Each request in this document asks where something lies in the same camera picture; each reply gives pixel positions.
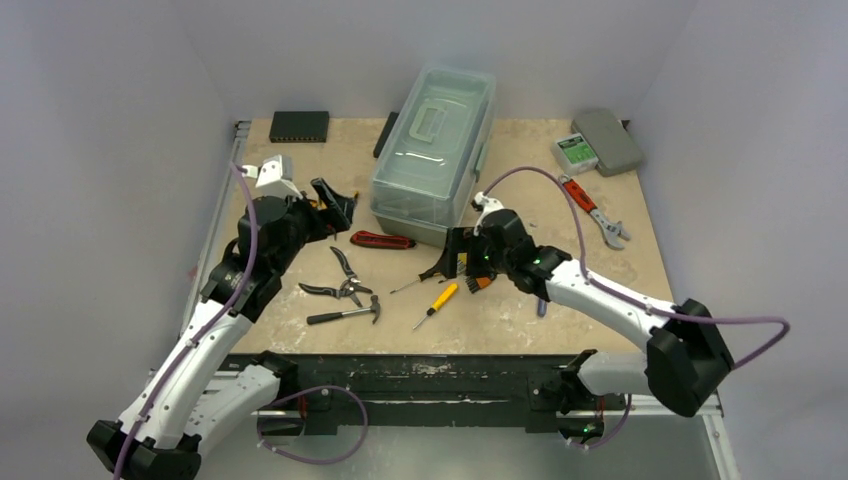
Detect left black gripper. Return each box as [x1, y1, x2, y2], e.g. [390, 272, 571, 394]
[271, 178, 354, 274]

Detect red black utility knife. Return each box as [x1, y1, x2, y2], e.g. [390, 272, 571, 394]
[349, 230, 417, 250]

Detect yellow handled screwdriver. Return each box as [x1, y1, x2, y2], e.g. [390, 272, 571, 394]
[412, 283, 459, 331]

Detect translucent green tool box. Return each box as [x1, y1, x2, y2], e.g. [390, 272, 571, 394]
[370, 65, 496, 247]

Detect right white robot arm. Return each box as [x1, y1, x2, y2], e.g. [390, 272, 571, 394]
[440, 209, 735, 417]

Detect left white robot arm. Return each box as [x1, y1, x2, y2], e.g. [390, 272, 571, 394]
[86, 178, 356, 479]

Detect black pruning shears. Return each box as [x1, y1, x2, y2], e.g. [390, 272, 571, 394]
[298, 246, 374, 309]

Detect small black flat box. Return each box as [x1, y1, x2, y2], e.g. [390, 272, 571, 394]
[372, 111, 399, 159]

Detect green white screw box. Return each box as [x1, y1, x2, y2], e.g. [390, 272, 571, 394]
[551, 133, 599, 176]

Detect red adjustable wrench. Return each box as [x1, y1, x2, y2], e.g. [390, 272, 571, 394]
[558, 174, 631, 250]

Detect grey plastic case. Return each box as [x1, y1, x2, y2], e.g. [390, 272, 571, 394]
[572, 108, 645, 177]

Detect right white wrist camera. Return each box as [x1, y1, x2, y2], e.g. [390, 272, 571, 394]
[471, 191, 504, 236]

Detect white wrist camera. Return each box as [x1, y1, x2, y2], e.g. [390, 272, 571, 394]
[241, 154, 304, 199]
[471, 191, 504, 236]

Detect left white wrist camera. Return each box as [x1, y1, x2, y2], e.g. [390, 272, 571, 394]
[241, 154, 304, 199]

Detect black network switch box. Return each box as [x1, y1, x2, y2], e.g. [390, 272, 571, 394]
[268, 111, 330, 143]

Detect black handled hammer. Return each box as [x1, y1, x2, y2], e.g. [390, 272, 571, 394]
[306, 295, 381, 325]

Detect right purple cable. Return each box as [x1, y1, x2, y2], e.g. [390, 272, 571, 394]
[473, 165, 792, 452]

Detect aluminium rail frame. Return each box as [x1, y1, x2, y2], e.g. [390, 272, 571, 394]
[135, 119, 725, 425]

